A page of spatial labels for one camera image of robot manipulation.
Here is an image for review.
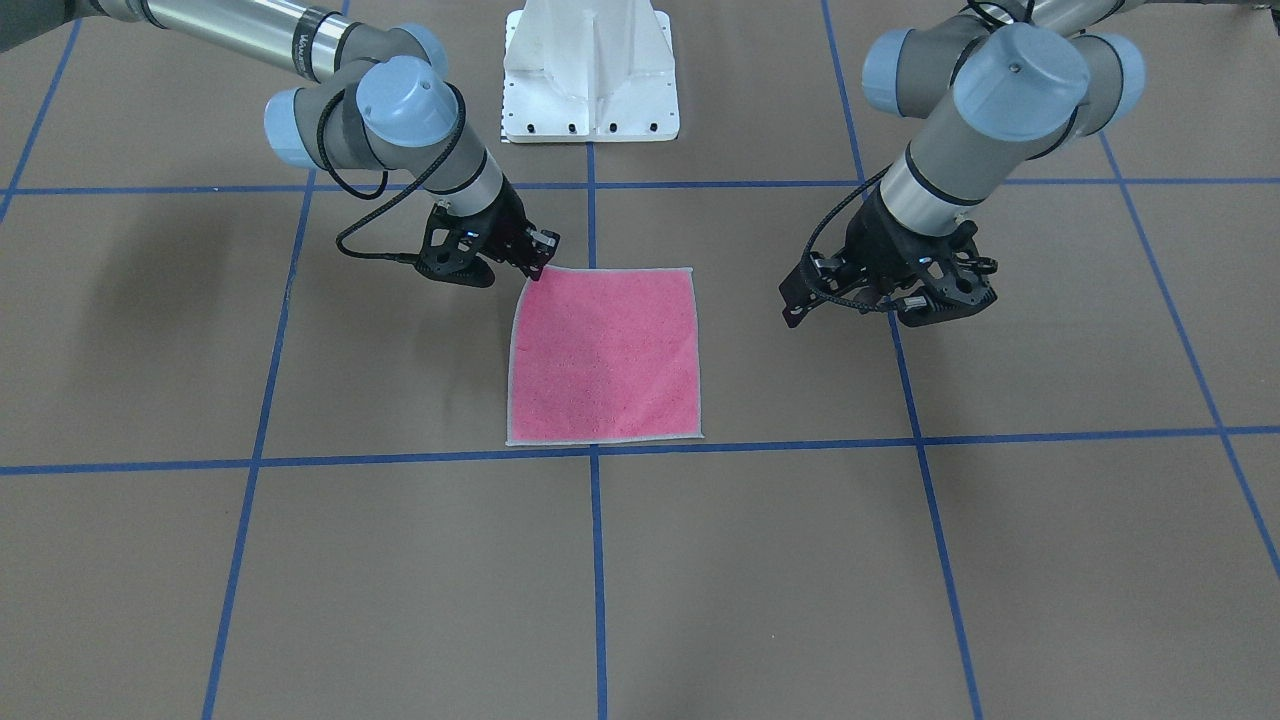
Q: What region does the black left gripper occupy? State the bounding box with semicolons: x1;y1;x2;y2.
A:
780;190;961;329

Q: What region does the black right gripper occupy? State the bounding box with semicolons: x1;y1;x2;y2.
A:
454;190;561;281

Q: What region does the pink towel with grey back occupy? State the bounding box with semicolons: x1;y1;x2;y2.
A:
506;266;703;447

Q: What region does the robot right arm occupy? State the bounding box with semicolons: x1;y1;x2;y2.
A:
1;1;559;288

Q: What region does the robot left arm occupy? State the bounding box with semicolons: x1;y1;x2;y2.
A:
780;1;1147;328

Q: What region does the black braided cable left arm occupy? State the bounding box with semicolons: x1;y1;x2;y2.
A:
805;165;946;313

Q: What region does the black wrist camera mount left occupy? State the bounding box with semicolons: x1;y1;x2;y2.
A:
893;220;998;328

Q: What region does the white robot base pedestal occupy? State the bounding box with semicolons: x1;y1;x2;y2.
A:
500;1;681;143

